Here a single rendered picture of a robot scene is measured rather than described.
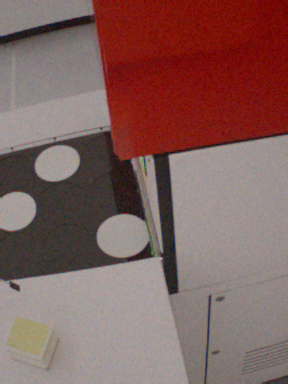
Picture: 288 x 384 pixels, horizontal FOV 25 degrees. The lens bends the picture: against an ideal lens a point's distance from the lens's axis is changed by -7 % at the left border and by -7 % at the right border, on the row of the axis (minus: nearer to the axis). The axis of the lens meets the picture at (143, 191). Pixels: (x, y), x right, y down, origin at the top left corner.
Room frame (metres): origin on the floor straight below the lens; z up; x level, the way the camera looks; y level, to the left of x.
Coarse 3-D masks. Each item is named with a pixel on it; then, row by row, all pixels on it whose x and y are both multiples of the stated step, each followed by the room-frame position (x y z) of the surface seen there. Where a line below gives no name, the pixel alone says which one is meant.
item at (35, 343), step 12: (12, 324) 0.51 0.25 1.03; (24, 324) 0.51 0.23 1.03; (36, 324) 0.51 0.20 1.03; (48, 324) 0.51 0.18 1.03; (12, 336) 0.49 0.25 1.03; (24, 336) 0.49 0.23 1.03; (36, 336) 0.49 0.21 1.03; (48, 336) 0.49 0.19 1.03; (12, 348) 0.47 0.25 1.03; (24, 348) 0.46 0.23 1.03; (36, 348) 0.46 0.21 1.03; (48, 348) 0.47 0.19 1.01; (24, 360) 0.46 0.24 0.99; (36, 360) 0.45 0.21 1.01; (48, 360) 0.46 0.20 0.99
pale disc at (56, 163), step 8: (48, 152) 1.01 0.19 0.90; (56, 152) 1.01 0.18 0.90; (64, 152) 1.01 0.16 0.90; (72, 152) 1.00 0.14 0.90; (40, 160) 0.99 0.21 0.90; (48, 160) 0.99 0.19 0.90; (56, 160) 0.99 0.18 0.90; (64, 160) 0.98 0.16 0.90; (72, 160) 0.98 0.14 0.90; (40, 168) 0.97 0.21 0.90; (48, 168) 0.97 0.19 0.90; (56, 168) 0.96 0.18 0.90; (64, 168) 0.96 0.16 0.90; (72, 168) 0.96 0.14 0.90; (40, 176) 0.95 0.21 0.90; (48, 176) 0.95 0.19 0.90; (56, 176) 0.94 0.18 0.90; (64, 176) 0.94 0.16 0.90
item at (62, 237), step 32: (0, 160) 1.01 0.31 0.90; (32, 160) 1.00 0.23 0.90; (96, 160) 0.97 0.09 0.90; (128, 160) 0.96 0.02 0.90; (0, 192) 0.92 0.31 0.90; (32, 192) 0.91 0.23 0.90; (64, 192) 0.90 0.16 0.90; (96, 192) 0.89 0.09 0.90; (128, 192) 0.88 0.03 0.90; (32, 224) 0.82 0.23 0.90; (64, 224) 0.82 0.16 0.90; (96, 224) 0.81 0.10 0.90; (0, 256) 0.75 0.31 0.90; (32, 256) 0.75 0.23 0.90; (64, 256) 0.74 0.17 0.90; (96, 256) 0.73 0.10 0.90
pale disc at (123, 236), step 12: (120, 216) 0.82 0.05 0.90; (132, 216) 0.82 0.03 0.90; (108, 228) 0.79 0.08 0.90; (120, 228) 0.79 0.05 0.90; (132, 228) 0.79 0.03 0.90; (144, 228) 0.78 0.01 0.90; (108, 240) 0.77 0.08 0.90; (120, 240) 0.76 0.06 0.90; (132, 240) 0.76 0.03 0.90; (144, 240) 0.76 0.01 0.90; (108, 252) 0.74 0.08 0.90; (120, 252) 0.73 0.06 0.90; (132, 252) 0.73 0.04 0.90
